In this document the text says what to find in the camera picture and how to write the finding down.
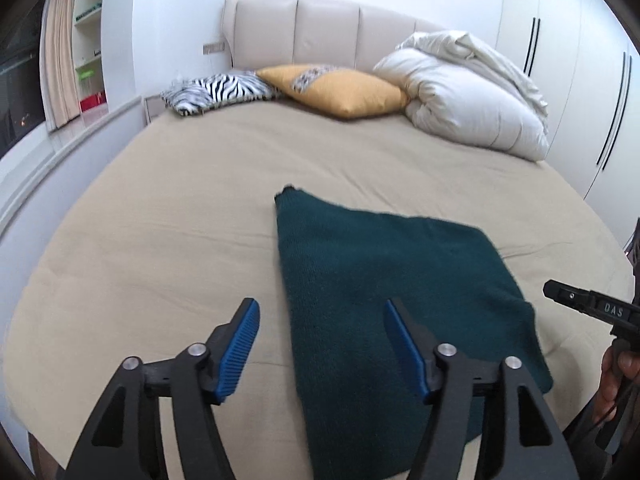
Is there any red box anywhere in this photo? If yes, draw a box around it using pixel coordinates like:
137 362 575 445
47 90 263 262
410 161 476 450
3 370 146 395
79 90 107 113

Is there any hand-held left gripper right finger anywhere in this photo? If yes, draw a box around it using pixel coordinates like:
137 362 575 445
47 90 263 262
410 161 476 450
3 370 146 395
382 297 581 480

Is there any bed with beige sheet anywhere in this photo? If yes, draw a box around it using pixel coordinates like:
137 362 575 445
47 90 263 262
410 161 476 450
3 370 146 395
2 95 636 480

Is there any yellow pillow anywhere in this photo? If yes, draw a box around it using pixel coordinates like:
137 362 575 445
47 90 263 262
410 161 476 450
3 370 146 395
255 63 411 120

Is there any white wall shelf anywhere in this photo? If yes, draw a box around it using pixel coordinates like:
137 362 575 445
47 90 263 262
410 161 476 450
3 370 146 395
72 0 108 116

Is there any white window ledge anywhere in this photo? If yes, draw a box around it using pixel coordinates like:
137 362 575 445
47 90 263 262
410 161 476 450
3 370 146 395
0 97 146 241

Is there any beige padded headboard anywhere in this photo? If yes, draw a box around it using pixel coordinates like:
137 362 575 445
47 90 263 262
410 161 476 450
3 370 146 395
221 0 451 73

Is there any zebra print pillow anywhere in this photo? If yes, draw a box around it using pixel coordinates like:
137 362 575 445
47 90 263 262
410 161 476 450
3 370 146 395
160 71 283 118

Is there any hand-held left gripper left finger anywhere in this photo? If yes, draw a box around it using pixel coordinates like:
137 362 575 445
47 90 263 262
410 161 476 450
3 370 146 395
62 297 261 480

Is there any white wardrobe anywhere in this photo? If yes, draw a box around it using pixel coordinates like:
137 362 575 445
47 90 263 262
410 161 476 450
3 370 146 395
495 0 640 251

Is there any white nightstand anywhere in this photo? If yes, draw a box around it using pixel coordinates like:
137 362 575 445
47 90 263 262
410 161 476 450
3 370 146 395
144 95 173 126

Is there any dark window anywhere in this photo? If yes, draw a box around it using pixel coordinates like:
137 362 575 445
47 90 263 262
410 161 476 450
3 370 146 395
0 0 48 161

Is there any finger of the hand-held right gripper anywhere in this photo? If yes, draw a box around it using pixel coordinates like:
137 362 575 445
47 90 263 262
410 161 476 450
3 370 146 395
543 280 588 318

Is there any white folded duvet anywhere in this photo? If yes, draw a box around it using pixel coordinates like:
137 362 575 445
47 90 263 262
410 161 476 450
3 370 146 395
372 30 551 162

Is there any person's right hand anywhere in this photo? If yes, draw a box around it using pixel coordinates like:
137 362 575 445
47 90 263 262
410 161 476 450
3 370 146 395
592 346 640 426

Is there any dark green towel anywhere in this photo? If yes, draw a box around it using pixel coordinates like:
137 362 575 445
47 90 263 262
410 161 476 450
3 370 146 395
274 185 554 480

